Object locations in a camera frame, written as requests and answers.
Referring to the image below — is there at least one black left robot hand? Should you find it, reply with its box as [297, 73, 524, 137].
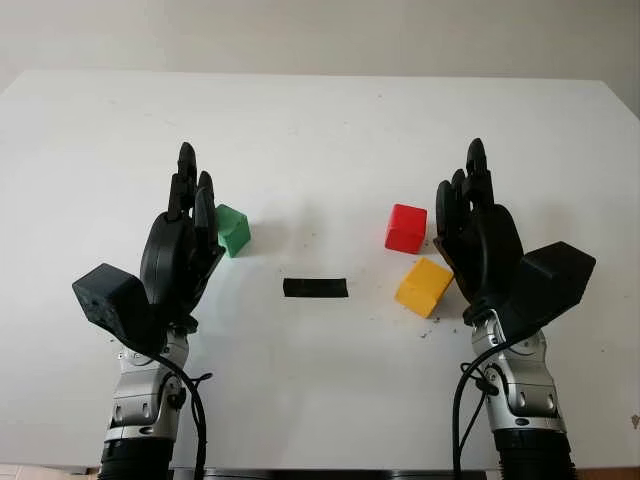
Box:
[139, 142, 226, 331]

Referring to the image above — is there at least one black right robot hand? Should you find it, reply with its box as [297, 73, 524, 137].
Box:
[433, 138, 526, 321]

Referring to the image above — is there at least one green block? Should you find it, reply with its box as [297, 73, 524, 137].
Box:
[215, 203, 251, 259]

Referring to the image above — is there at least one yellow block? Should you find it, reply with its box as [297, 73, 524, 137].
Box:
[394, 257, 455, 319]

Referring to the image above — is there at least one red block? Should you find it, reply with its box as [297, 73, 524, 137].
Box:
[384, 203, 429, 256]

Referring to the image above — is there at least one black tape strip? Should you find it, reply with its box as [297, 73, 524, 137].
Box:
[282, 277, 349, 300]

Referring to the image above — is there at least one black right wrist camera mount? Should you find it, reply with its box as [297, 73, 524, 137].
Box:
[492, 241, 597, 346]

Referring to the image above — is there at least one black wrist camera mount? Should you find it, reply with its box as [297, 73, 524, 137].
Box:
[492, 241, 597, 346]
[72, 263, 166, 354]

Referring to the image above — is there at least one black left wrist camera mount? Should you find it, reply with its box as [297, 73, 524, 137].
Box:
[72, 263, 166, 354]

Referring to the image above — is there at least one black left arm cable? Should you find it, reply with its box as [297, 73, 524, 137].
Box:
[119, 334, 214, 480]

